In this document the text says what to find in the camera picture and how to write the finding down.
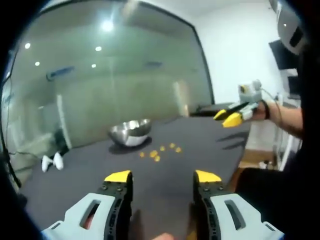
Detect yellow QQ candies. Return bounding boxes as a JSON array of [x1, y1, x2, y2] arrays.
[[139, 142, 182, 163]]

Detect stainless steel bowl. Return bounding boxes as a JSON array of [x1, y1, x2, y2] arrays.
[[107, 118, 153, 148]]

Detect person's right hand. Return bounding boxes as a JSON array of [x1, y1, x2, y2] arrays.
[[252, 99, 272, 121]]

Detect person's left hand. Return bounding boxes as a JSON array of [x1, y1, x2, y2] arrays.
[[152, 232, 176, 240]]

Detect black furniture top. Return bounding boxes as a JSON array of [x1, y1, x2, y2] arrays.
[[189, 101, 241, 118]]

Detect person in black shirt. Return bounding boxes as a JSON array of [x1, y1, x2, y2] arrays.
[[234, 37, 320, 240]]

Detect dark grey table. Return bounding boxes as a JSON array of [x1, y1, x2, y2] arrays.
[[18, 116, 252, 240]]

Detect white grey head-worn device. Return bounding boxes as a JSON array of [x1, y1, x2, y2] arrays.
[[268, 0, 309, 55]]

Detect black stand leg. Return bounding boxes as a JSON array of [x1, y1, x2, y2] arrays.
[[1, 139, 23, 189]]

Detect blue white glass sign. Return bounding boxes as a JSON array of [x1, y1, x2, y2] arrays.
[[45, 65, 76, 81]]

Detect thin gripper cable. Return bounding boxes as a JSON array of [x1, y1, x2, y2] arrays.
[[259, 86, 281, 121]]

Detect black wrist strap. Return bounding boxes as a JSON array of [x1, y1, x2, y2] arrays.
[[262, 99, 272, 121]]

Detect black wall monitor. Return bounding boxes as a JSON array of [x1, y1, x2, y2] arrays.
[[268, 39, 299, 71]]

